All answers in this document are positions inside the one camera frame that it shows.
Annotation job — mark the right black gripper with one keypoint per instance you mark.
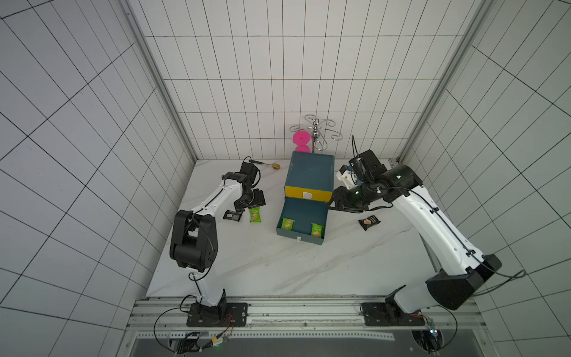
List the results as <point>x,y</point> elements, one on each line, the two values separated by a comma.
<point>348,198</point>

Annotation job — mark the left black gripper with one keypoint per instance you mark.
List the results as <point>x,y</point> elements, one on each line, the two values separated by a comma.
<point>259,201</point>

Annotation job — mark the green cookie packet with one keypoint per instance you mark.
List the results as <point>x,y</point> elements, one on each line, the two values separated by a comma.
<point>287,224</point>
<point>317,230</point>
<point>255,216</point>

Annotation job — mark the black brown cookie packet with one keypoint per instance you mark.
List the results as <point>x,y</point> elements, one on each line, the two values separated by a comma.
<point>369,222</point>

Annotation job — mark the yellow drawer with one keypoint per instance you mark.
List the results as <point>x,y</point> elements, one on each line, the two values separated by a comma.
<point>308,194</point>

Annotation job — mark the teal drawer cabinet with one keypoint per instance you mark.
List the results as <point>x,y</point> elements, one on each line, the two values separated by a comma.
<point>310,170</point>

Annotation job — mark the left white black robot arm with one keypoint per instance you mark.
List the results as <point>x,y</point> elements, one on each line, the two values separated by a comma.
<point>194,242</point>

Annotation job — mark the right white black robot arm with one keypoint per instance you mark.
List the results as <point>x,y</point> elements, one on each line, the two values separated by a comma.
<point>464,268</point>

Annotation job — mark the pink hourglass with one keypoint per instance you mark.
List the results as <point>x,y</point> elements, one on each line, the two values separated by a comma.
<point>302,139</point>

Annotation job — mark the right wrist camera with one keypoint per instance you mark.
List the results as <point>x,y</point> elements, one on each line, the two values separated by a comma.
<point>347,176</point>

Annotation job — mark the black handled gold spoon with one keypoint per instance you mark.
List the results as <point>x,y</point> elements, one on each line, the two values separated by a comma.
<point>273,165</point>

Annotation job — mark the silver wire cup rack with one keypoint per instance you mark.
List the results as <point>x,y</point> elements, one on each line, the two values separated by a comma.
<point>321,131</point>

